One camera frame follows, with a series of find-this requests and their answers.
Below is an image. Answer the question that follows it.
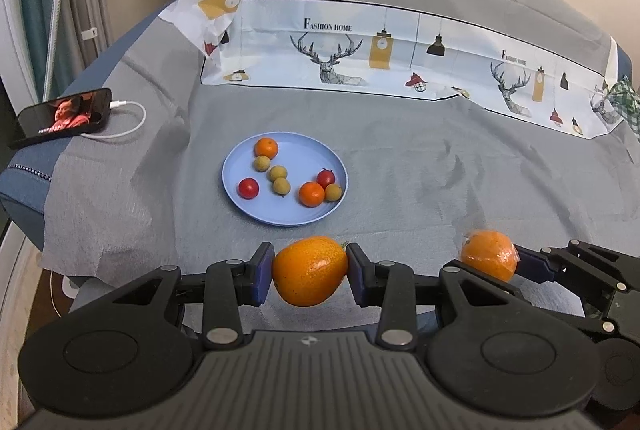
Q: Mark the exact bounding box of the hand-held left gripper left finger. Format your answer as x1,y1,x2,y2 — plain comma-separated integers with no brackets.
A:
107,242,275,351

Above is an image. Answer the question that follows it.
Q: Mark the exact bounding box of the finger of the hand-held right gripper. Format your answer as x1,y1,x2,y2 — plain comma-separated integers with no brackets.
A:
515,239,640,297
530,302,619,337

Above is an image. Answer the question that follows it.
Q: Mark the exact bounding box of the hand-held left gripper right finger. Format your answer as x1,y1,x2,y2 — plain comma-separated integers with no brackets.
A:
346,242,528,351

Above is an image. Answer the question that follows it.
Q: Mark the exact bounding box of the blue plate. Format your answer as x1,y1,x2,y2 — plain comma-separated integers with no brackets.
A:
221,132,348,227

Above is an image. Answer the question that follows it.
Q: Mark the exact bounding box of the grey bed sheet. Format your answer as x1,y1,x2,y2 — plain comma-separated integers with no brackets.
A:
41,0,640,326

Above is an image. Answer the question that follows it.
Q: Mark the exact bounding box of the green checked cloth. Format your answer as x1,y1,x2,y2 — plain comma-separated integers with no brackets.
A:
602,77,640,136

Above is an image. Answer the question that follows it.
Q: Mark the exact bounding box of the white round device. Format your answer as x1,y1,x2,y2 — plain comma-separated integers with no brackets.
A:
50,272,83,316

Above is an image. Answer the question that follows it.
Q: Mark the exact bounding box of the blue mattress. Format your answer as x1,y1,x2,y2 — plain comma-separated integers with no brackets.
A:
0,0,636,326

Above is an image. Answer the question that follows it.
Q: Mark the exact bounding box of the black smartphone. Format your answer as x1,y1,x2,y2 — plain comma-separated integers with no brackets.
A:
8,88,114,149

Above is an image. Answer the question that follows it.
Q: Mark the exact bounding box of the white dotted pole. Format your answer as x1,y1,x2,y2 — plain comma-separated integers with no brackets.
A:
42,0,71,103

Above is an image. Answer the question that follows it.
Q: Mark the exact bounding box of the white charging cable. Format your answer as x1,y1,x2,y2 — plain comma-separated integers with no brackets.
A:
82,100,147,142

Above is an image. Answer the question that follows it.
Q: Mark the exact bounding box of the white door frame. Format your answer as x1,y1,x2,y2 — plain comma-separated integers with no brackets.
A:
0,0,41,111

